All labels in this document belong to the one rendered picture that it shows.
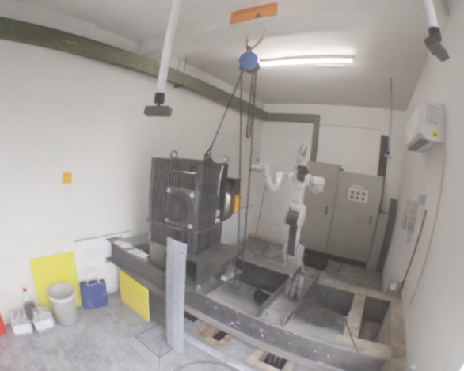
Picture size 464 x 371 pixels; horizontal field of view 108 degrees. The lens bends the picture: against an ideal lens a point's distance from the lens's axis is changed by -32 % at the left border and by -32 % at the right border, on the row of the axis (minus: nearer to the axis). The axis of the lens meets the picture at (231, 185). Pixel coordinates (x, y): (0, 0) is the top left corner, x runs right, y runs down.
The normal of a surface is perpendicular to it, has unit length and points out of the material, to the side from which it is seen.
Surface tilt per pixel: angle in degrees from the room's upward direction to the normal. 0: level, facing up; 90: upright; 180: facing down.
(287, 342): 90
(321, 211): 90
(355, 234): 90
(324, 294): 90
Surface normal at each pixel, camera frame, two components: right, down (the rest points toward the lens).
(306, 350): -0.55, 0.04
